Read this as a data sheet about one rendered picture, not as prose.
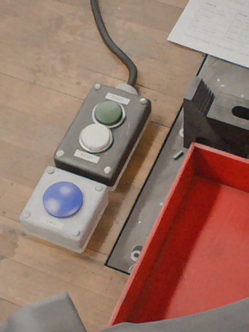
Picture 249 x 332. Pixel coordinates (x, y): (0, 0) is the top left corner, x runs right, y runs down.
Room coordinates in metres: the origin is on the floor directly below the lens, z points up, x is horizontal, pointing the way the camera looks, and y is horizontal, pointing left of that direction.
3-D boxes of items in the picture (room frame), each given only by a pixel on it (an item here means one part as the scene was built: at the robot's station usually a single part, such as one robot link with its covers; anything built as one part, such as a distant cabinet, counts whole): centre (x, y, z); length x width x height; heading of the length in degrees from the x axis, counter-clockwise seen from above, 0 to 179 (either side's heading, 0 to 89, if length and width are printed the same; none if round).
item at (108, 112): (0.51, 0.01, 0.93); 0.03 x 0.03 x 0.02
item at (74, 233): (0.41, 0.06, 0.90); 0.07 x 0.07 x 0.06; 61
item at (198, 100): (0.48, -0.10, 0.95); 0.06 x 0.03 x 0.09; 61
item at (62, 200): (0.41, 0.06, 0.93); 0.04 x 0.04 x 0.02
